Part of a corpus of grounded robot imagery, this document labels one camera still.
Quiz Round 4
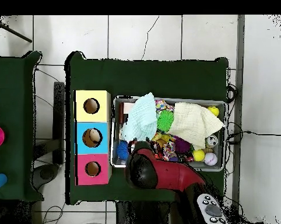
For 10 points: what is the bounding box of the cream waffle cloth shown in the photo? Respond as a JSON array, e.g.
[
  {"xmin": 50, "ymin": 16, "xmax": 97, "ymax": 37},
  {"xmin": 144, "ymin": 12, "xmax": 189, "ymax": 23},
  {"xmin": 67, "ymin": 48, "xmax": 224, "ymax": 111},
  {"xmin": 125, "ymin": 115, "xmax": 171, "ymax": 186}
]
[{"xmin": 167, "ymin": 101, "xmax": 226, "ymax": 150}]

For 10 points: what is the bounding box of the wooden box with three holes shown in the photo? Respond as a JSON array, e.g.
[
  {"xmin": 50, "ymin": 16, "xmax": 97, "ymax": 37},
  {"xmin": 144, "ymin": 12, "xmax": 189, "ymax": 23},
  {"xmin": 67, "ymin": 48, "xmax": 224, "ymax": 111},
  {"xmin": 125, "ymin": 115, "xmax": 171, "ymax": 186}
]
[{"xmin": 74, "ymin": 90, "xmax": 112, "ymax": 186}]

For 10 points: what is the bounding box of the white baseball with red stitches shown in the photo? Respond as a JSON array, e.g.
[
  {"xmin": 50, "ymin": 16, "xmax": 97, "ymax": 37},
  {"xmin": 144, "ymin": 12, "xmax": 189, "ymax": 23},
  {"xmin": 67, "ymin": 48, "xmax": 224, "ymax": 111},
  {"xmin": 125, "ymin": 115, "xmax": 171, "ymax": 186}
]
[{"xmin": 203, "ymin": 152, "xmax": 218, "ymax": 166}]

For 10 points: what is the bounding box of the green spiky rubber ball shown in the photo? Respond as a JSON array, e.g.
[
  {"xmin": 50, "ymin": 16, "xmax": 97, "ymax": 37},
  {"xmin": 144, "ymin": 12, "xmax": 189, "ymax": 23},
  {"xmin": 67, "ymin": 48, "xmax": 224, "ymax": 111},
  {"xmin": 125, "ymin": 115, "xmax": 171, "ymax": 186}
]
[{"xmin": 156, "ymin": 109, "xmax": 175, "ymax": 132}]

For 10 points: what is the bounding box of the purple spiky rubber ball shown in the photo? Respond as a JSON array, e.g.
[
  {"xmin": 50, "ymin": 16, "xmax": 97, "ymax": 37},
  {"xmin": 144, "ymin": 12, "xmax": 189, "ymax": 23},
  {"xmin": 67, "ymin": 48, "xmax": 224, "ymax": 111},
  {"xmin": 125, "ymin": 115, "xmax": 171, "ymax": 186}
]
[{"xmin": 173, "ymin": 135, "xmax": 191, "ymax": 154}]

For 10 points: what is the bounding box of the dark green table cloth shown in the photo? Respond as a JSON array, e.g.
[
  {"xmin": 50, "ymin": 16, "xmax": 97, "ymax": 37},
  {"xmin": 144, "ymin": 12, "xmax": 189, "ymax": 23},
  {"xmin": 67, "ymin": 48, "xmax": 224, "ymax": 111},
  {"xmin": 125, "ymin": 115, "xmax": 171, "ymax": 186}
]
[
  {"xmin": 65, "ymin": 51, "xmax": 230, "ymax": 205},
  {"xmin": 0, "ymin": 51, "xmax": 44, "ymax": 202}
]

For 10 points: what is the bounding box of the mint green waffle cloth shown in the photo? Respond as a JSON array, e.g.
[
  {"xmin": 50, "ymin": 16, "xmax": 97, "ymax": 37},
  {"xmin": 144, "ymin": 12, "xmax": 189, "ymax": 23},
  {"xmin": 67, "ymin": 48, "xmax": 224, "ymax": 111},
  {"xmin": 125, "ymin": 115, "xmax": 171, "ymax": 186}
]
[{"xmin": 121, "ymin": 92, "xmax": 159, "ymax": 142}]

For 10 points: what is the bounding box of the blue spiky rubber ball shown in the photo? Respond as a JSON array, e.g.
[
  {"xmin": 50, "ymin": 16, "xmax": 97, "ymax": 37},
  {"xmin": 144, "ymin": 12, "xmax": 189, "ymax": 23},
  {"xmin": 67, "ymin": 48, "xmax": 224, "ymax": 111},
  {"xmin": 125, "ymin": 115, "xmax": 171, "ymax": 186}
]
[{"xmin": 116, "ymin": 140, "xmax": 130, "ymax": 161}]

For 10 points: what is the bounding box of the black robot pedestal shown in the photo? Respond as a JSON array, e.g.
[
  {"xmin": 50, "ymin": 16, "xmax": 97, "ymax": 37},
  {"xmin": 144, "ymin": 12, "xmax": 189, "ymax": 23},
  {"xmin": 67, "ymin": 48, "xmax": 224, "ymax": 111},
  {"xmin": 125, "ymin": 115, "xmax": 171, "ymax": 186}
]
[{"xmin": 115, "ymin": 200, "xmax": 178, "ymax": 224}]

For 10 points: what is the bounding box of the black tripod leg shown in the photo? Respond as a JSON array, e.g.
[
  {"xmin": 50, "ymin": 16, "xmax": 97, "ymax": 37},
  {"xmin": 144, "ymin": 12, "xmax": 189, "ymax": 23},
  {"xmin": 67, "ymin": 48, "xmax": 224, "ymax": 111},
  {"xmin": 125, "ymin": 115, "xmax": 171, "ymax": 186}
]
[{"xmin": 0, "ymin": 16, "xmax": 33, "ymax": 43}]

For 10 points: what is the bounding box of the black upright panel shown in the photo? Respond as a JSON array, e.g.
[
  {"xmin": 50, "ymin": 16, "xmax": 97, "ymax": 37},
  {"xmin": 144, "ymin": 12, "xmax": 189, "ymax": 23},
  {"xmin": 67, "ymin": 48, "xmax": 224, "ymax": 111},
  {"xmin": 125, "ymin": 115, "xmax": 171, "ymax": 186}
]
[{"xmin": 52, "ymin": 81, "xmax": 66, "ymax": 164}]

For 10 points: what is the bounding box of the black cable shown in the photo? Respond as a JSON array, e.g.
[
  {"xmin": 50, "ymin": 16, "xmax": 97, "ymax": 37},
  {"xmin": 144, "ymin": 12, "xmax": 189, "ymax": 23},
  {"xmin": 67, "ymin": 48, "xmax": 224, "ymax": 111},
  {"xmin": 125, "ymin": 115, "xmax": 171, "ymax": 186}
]
[{"xmin": 226, "ymin": 129, "xmax": 281, "ymax": 144}]

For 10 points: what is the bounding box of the shallow wire mesh bin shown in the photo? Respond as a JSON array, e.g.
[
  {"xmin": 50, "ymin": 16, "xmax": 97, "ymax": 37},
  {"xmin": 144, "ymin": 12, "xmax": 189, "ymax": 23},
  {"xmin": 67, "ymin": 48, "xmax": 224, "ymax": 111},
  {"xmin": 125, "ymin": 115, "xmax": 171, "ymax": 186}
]
[{"xmin": 111, "ymin": 95, "xmax": 227, "ymax": 172}]

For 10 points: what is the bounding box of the yellow smiley face ball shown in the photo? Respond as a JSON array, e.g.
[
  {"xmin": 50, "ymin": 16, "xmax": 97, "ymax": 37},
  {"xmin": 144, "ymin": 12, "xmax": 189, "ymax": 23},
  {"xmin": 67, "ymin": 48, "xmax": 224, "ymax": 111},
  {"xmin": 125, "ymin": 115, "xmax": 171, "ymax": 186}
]
[{"xmin": 206, "ymin": 106, "xmax": 220, "ymax": 117}]

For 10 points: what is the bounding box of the grey chair base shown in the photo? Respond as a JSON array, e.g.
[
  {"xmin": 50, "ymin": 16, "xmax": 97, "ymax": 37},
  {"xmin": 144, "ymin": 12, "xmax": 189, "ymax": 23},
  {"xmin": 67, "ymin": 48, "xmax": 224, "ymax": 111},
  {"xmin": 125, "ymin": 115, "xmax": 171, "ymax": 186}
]
[{"xmin": 31, "ymin": 163, "xmax": 59, "ymax": 190}]

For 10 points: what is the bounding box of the plain yellow ball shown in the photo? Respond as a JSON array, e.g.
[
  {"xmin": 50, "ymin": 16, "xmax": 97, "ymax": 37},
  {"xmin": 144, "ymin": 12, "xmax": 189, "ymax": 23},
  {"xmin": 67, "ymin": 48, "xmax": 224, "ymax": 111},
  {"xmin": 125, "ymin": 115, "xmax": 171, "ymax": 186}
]
[{"xmin": 192, "ymin": 149, "xmax": 205, "ymax": 162}]

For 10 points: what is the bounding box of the white cloth with colourful dots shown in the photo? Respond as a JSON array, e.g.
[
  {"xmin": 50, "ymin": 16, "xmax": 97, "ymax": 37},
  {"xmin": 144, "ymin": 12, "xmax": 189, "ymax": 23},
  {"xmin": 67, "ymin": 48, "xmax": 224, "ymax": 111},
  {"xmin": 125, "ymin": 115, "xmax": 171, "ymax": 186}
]
[{"xmin": 154, "ymin": 99, "xmax": 175, "ymax": 113}]

